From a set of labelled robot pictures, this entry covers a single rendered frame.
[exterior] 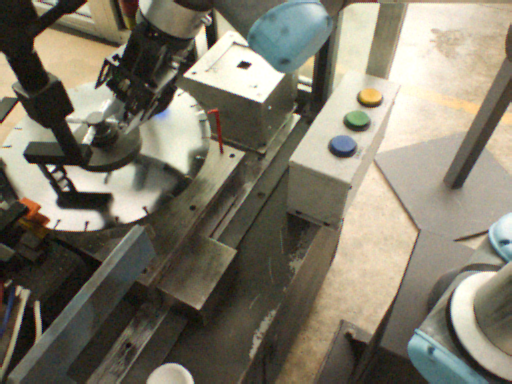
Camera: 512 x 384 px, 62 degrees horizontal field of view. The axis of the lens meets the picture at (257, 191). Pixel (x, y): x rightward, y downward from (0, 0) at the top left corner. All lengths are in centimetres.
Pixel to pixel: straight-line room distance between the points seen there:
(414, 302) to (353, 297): 82
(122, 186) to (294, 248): 33
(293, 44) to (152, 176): 32
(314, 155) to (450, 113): 163
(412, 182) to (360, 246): 39
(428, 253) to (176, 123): 50
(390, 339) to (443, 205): 119
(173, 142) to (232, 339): 33
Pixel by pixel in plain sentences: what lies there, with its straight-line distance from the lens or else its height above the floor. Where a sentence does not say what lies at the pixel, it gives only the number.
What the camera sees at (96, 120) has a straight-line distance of 68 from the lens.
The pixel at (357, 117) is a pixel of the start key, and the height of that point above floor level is 91.
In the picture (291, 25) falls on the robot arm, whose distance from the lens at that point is 42.
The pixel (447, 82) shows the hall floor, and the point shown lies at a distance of 250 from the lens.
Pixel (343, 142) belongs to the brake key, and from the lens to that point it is 74.
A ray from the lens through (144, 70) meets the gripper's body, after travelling 56.
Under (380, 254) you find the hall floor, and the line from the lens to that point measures 170.
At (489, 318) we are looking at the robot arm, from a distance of 48.
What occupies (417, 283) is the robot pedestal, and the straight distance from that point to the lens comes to 80.
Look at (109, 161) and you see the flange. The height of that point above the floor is 96.
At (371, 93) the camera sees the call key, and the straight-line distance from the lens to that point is 85.
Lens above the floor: 143
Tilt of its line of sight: 52 degrees down
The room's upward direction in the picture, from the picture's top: 2 degrees counter-clockwise
